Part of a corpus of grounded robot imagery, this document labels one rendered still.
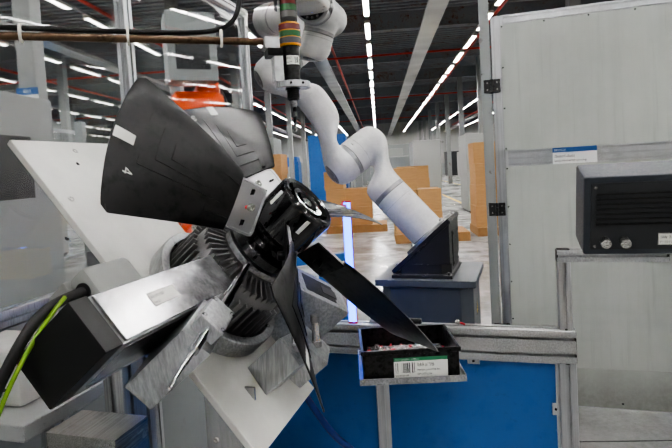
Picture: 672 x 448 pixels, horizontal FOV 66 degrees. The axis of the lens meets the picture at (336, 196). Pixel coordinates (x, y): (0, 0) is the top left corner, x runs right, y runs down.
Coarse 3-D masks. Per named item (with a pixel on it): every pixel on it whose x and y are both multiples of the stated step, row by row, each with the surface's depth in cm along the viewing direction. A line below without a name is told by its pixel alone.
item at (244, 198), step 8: (248, 184) 89; (256, 184) 90; (240, 192) 88; (248, 192) 89; (256, 192) 90; (264, 192) 91; (240, 200) 88; (248, 200) 89; (256, 200) 90; (264, 200) 92; (240, 208) 88; (256, 208) 90; (232, 216) 87; (240, 216) 88; (248, 216) 89; (256, 216) 90; (232, 224) 87; (248, 224) 89; (240, 232) 88; (248, 232) 89
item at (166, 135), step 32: (128, 96) 74; (160, 96) 79; (128, 128) 73; (160, 128) 77; (192, 128) 81; (128, 160) 72; (160, 160) 76; (192, 160) 80; (224, 160) 85; (128, 192) 71; (160, 192) 75; (192, 192) 80; (224, 192) 84; (192, 224) 80; (224, 224) 85
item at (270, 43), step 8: (264, 40) 100; (272, 40) 100; (264, 48) 100; (272, 48) 100; (280, 48) 100; (264, 56) 103; (272, 56) 101; (280, 56) 101; (272, 64) 102; (280, 64) 101; (272, 72) 103; (280, 72) 101; (272, 80) 103; (280, 80) 101; (288, 80) 100; (296, 80) 100; (304, 80) 101; (280, 88) 102; (304, 88) 104
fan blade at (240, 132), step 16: (192, 112) 110; (208, 112) 111; (224, 112) 113; (240, 112) 115; (256, 112) 118; (208, 128) 107; (224, 128) 108; (240, 128) 109; (256, 128) 111; (224, 144) 105; (240, 144) 105; (256, 144) 106; (240, 160) 102; (256, 160) 103; (272, 160) 103
